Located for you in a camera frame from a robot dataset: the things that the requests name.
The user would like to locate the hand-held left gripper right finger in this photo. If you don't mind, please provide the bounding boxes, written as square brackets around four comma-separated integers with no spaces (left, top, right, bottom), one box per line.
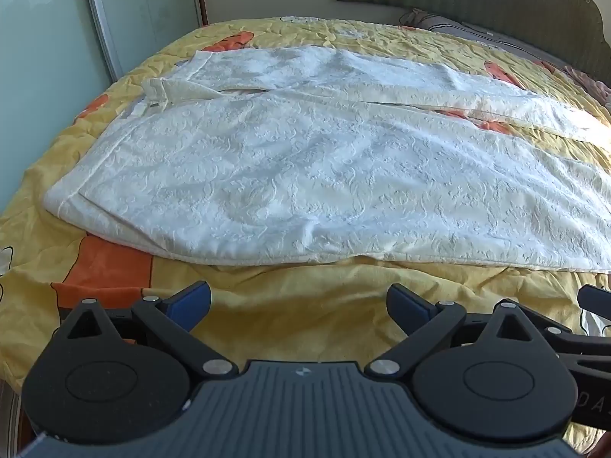
[364,283,551,384]

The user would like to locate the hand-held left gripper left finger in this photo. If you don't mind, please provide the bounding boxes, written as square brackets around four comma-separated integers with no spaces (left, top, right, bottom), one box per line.
[57,281,240,385]

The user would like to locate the grey pillow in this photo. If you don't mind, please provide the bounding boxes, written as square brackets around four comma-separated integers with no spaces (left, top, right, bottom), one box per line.
[398,7,576,66]

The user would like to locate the white textured pants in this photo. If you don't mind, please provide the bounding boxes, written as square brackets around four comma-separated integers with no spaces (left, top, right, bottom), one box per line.
[43,46,611,274]

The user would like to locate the yellow printed blanket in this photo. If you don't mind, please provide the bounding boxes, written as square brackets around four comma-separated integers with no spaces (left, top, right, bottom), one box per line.
[0,16,611,452]

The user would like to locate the pink cloth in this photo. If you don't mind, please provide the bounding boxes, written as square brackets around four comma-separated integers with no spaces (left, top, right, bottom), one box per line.
[562,64,611,106]

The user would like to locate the frosted glass wardrobe door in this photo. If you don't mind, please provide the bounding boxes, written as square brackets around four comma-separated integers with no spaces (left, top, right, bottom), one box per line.
[0,0,207,122]

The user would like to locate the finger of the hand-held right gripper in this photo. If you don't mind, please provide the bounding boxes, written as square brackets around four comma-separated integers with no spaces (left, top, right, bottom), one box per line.
[577,285,611,314]
[544,326,611,369]

